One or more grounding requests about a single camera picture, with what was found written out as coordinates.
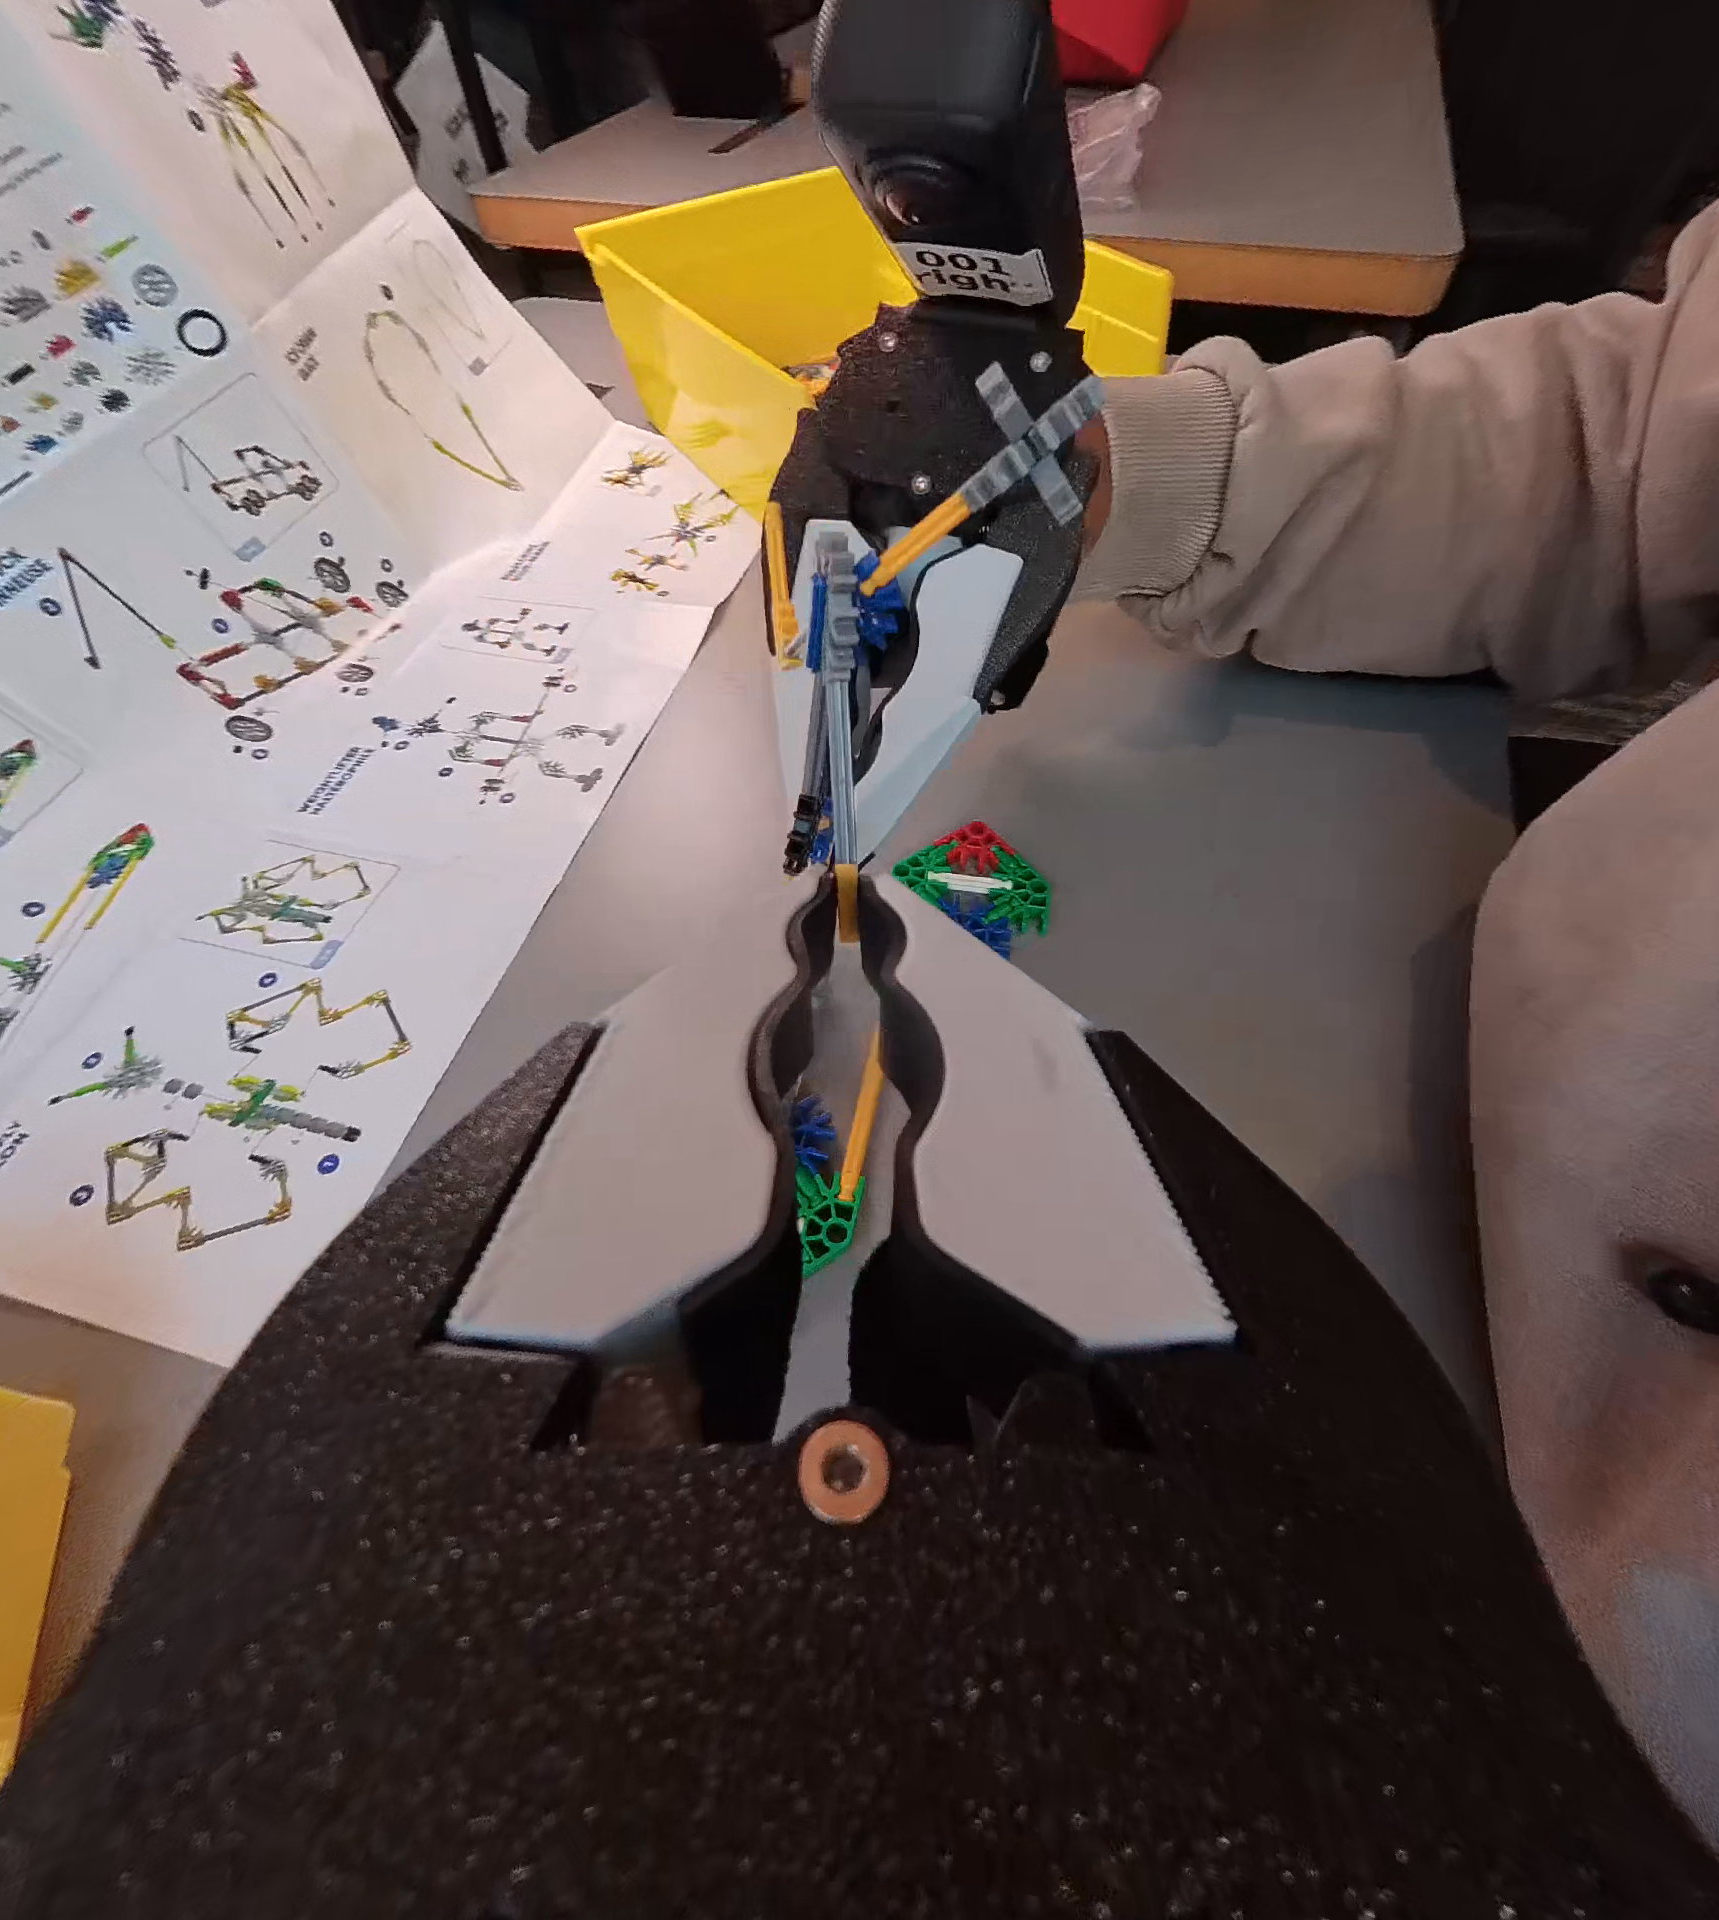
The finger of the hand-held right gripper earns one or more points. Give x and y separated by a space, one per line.
958 647
786 720

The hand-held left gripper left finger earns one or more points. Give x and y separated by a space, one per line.
633 1189

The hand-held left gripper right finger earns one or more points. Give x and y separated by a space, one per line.
1070 1189

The multicolour rod connector toy figure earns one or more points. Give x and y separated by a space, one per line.
837 601

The red corner connector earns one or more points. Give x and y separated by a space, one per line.
976 849

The green fan-shaped connector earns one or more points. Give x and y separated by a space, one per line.
1033 899
924 876

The connector assembly with yellow rods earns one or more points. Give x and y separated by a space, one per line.
861 1119

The blue snowflake connector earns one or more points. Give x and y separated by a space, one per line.
992 934

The person's right forearm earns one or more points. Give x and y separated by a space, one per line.
1473 483

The clear plastic bag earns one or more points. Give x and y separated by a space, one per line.
1114 143

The white instruction sheet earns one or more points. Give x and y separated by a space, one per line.
526 837

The grey table with wooden edge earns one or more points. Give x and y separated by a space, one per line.
1278 179

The person's beige fleece clothing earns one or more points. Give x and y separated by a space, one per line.
1622 1053

